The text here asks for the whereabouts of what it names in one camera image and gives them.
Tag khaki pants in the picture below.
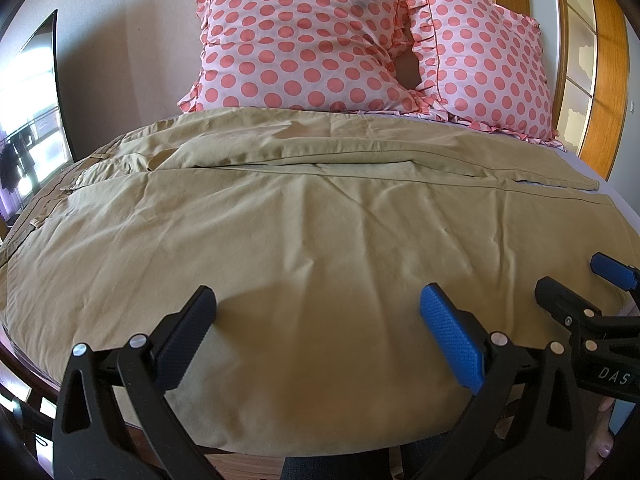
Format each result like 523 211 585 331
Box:
1 108 639 456

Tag person's hand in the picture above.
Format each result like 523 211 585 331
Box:
584 398 615 479

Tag lavender bed sheet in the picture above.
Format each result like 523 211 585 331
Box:
555 150 640 233

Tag right pink polka-dot pillow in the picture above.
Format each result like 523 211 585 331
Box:
400 0 562 148

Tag pink polka-dot pillow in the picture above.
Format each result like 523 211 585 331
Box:
178 0 419 114
400 0 562 148

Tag left pink polka-dot pillow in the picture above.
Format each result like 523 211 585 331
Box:
178 0 419 114

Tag window with dark frame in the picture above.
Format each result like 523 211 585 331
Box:
1 12 73 224

